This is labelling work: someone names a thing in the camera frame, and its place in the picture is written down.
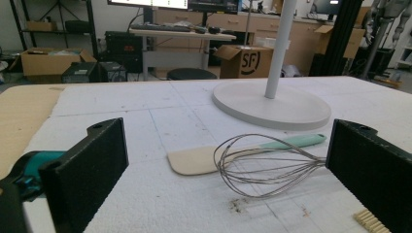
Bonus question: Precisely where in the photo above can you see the white foam sheet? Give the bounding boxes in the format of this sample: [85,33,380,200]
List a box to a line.
[22,76,412,233]

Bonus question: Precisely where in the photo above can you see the monitor with white screen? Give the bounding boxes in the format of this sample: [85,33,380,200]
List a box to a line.
[107,0,189,11]

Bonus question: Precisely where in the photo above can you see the black device with red display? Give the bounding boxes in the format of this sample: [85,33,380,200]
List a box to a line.
[103,30,144,74]

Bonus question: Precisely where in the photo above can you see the wire whisk with wooden handle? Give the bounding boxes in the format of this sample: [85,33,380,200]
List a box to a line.
[213,133,327,199]

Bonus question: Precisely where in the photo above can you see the spatula with mint handle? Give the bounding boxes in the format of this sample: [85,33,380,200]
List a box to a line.
[166,133,327,177]

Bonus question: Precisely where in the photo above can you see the black keyboard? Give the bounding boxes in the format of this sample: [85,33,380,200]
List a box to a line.
[130,23,192,33]

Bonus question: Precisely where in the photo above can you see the small cardboard box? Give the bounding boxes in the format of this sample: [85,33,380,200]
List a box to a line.
[26,20,58,32]

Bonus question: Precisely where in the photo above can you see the monitor with dark screen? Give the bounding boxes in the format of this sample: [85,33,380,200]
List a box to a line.
[188,0,243,15]

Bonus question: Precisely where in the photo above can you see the black round stool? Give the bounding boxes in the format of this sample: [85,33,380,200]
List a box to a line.
[166,67,219,81]

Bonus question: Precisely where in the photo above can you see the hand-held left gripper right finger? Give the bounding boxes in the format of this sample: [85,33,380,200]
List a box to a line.
[325,118,412,233]

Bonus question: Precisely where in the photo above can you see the white standing desk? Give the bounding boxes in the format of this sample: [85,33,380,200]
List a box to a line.
[128,28,237,80]

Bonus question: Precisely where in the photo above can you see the black bag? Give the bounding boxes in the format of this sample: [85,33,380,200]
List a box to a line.
[64,19,92,34]

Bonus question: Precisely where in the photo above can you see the cardboard box with black logo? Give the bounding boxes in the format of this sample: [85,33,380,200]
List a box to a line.
[213,44,275,80]

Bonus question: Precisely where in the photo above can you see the black computer case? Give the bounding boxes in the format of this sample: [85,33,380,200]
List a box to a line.
[61,61,127,83]

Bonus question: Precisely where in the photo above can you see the small wooden comb-like piece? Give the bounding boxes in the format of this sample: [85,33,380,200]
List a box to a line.
[353,209,392,233]

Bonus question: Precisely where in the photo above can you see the open cardboard box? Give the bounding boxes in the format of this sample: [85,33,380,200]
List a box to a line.
[19,47,97,83]

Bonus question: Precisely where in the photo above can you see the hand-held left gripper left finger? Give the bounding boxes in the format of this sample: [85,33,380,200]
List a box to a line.
[38,116,129,233]

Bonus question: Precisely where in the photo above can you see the folded cardboard box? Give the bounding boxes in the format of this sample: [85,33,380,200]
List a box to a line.
[314,24,366,60]

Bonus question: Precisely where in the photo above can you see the black aluminium post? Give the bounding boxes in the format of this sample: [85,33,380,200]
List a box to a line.
[308,0,364,78]

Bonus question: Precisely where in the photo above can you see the white lamp stand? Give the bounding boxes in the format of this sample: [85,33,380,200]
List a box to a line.
[212,0,332,131]

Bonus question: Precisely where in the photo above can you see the black metal shelf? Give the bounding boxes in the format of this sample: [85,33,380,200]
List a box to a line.
[9,0,99,60]

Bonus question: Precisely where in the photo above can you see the grey metal stand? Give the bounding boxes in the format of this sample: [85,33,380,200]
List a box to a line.
[360,0,412,81]

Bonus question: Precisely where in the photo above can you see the brown cardboard sheet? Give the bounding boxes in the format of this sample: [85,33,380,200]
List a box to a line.
[0,84,65,180]

